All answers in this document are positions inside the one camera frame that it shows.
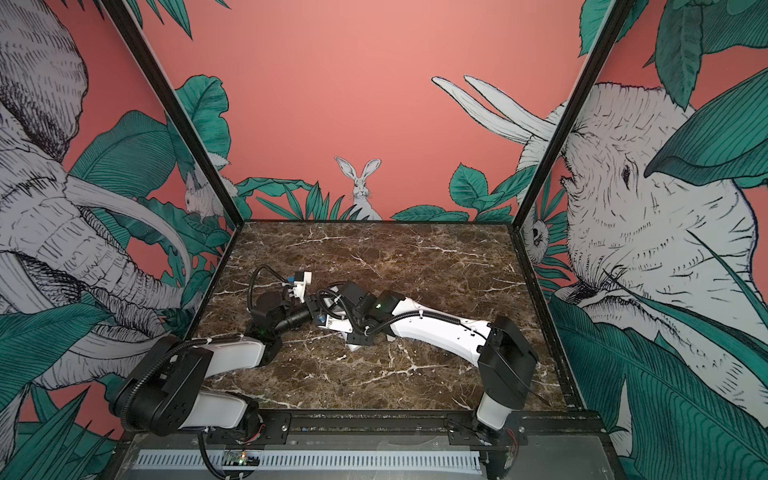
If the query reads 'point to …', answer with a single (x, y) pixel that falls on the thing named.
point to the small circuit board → (241, 459)
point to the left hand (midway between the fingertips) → (342, 297)
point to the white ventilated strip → (191, 460)
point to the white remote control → (335, 303)
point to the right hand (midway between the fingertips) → (348, 321)
